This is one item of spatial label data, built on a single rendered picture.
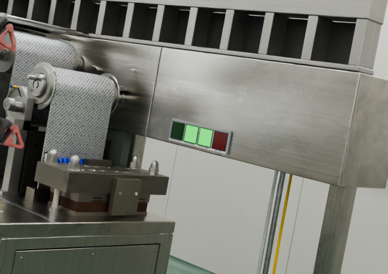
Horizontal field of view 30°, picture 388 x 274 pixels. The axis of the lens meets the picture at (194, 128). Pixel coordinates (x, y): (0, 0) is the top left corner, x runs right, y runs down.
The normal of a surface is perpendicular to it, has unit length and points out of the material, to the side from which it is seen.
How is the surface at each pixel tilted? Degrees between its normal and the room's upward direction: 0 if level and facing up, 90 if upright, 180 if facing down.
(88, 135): 90
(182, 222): 90
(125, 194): 90
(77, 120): 90
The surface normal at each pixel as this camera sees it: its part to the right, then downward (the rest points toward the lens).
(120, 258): 0.71, 0.17
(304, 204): -0.68, -0.08
